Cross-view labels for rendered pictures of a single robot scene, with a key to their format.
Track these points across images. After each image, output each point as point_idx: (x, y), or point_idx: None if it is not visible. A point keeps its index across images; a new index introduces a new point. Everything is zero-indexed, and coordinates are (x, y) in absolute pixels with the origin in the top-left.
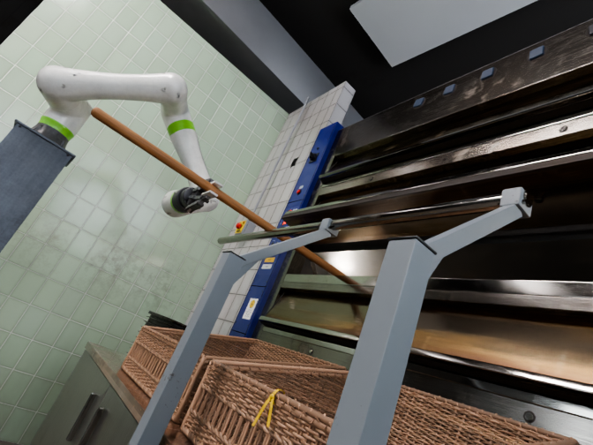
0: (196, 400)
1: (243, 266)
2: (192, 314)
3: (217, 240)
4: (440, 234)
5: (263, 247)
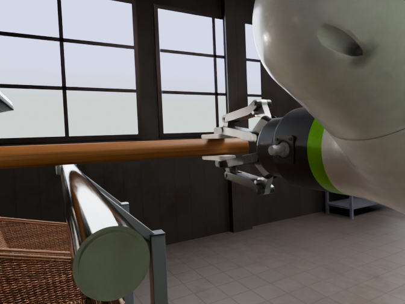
0: None
1: (144, 237)
2: (167, 286)
3: (147, 271)
4: (109, 193)
5: (133, 216)
